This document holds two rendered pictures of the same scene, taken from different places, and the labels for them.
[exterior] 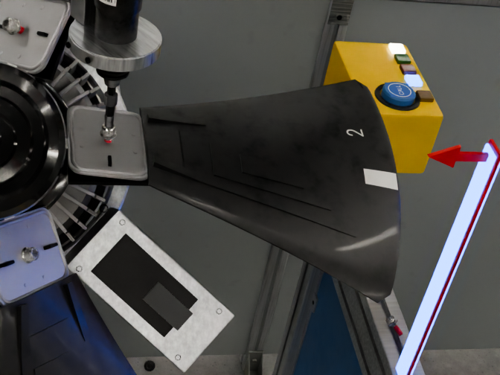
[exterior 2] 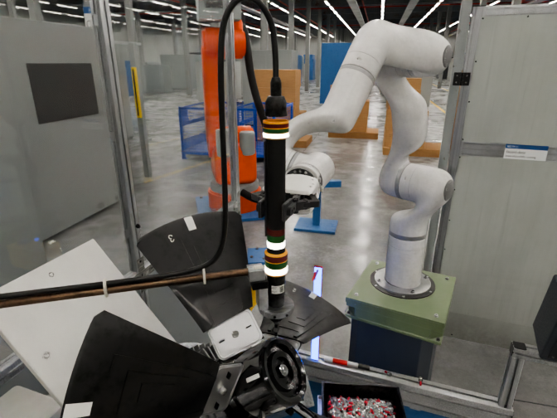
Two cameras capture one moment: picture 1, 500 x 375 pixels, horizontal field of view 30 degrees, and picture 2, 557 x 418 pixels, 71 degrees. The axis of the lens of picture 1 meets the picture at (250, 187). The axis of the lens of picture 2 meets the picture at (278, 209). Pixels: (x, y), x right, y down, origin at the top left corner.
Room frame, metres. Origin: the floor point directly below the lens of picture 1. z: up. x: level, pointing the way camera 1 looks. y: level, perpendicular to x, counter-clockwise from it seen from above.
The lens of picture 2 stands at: (0.21, 0.65, 1.73)
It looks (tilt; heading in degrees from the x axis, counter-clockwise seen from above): 21 degrees down; 307
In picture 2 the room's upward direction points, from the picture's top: straight up
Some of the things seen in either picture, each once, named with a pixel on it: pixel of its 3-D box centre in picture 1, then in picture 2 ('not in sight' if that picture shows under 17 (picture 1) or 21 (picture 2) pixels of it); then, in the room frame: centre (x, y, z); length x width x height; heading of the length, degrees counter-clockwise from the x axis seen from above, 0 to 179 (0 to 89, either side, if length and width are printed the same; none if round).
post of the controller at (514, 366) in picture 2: not in sight; (511, 376); (0.20, -0.38, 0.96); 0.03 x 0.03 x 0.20; 17
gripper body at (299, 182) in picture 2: not in sight; (293, 191); (0.64, 0.02, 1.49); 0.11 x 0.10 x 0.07; 107
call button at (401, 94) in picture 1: (398, 94); not in sight; (0.95, -0.15, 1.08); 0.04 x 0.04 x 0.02
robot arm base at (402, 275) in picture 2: not in sight; (404, 258); (0.58, -0.58, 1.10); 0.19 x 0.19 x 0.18
